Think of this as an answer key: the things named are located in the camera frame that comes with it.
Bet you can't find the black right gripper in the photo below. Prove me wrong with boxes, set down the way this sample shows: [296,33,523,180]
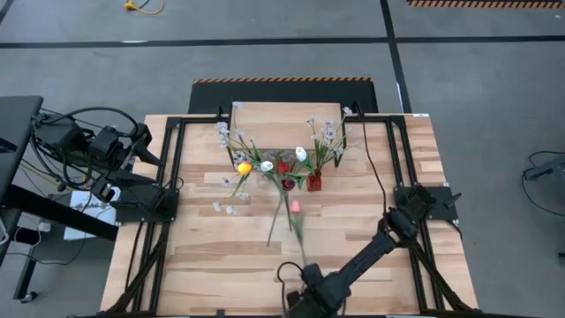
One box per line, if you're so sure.
[286,263,330,318]

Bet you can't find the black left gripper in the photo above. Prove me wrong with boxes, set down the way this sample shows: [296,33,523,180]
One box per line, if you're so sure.
[90,122,165,203]

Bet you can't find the pink artificial tulip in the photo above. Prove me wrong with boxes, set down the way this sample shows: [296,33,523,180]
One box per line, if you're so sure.
[289,199,310,267]

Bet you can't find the white blossom spray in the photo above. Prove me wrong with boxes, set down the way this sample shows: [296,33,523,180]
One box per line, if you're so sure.
[305,113,361,176]
[211,101,266,217]

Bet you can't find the yellow artificial tulip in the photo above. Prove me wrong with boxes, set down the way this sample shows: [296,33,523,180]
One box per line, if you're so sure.
[230,161,255,199]

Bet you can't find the wooden shelf black legs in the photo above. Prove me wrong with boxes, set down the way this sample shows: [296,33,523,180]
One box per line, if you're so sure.
[215,101,363,169]

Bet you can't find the white paper sheet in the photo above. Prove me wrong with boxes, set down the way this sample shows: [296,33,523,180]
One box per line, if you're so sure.
[63,185,123,242]

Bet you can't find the red glass vase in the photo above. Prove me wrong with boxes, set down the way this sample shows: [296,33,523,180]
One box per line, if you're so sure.
[305,170,323,193]

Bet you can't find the black desk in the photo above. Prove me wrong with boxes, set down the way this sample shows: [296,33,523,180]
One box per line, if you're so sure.
[0,95,120,306]

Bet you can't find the grey stand foot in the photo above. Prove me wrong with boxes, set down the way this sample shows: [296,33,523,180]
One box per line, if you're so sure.
[524,154,565,183]

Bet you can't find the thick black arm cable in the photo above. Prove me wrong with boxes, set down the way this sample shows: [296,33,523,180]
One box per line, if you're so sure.
[276,261,305,310]
[37,105,141,139]

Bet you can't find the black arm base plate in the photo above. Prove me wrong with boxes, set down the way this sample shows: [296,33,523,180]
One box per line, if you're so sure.
[115,186,180,223]
[394,185,463,222]

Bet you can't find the thin black cable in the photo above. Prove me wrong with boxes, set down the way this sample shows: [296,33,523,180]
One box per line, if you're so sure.
[359,105,389,217]

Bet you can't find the yellow extension cable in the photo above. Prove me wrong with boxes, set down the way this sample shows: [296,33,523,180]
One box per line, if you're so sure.
[123,0,166,16]

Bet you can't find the black aluminium table frame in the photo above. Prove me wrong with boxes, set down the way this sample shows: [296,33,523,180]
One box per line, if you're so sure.
[103,112,478,318]

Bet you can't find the black floor cable loop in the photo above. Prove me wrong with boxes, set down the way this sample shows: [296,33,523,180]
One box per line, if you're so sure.
[520,150,565,218]

